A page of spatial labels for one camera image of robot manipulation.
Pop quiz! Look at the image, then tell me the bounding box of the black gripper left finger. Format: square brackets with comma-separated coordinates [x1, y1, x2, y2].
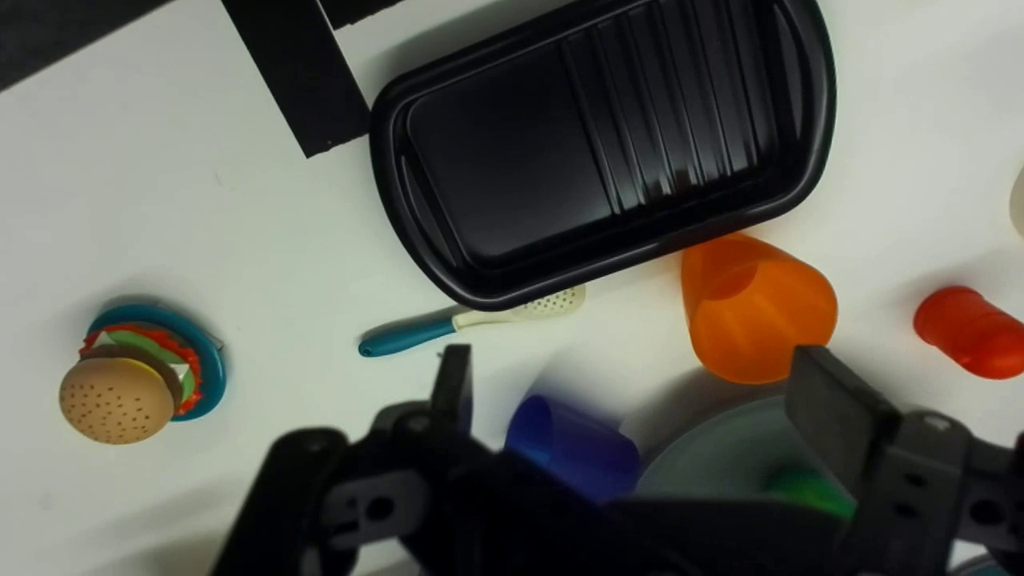
[429, 342, 475, 442]

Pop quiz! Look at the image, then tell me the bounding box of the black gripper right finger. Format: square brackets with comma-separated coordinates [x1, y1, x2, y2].
[785, 342, 907, 516]

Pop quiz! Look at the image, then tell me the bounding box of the dark blue plastic cup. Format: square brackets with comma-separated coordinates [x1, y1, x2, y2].
[502, 392, 647, 506]

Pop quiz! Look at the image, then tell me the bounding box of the green plastic cup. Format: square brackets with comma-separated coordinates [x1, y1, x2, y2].
[764, 461, 859, 526]

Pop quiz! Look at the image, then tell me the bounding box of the orange plastic cup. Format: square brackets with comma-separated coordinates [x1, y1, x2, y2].
[678, 233, 842, 388]

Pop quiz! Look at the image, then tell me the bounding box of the small red plastic cup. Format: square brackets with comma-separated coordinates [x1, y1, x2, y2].
[913, 283, 1024, 381]

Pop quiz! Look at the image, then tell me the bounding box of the black ribbed plastic tray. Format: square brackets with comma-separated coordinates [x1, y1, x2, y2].
[364, 0, 842, 313]

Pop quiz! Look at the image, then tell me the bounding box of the toy burger stack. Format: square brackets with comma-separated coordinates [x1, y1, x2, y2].
[56, 295, 231, 449]

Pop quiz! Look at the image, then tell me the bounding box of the long black tape strip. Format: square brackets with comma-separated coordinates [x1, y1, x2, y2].
[217, 0, 374, 159]

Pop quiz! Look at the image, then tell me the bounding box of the short black tape strip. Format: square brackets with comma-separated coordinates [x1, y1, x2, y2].
[317, 0, 408, 31]

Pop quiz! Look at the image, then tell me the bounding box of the white brush blue handle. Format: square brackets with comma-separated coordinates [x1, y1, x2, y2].
[356, 283, 592, 362]

